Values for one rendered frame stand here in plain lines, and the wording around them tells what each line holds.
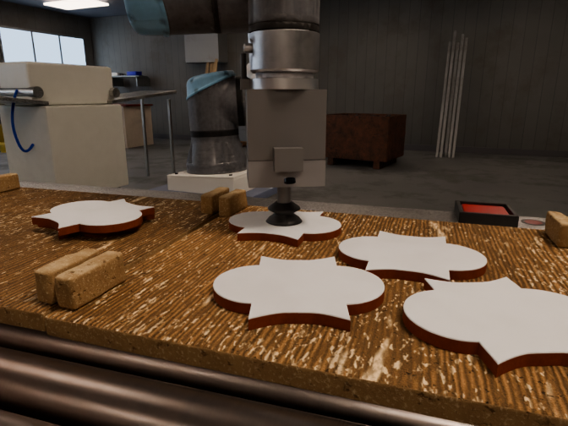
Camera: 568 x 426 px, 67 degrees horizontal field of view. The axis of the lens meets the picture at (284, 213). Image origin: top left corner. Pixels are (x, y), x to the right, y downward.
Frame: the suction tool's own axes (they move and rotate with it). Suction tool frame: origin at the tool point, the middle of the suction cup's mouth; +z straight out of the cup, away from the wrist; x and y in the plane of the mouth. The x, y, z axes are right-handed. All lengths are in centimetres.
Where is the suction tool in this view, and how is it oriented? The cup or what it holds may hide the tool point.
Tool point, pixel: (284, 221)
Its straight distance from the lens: 51.4
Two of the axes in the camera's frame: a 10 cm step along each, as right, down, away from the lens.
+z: 0.0, 9.6, 2.6
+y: 9.9, -0.3, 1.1
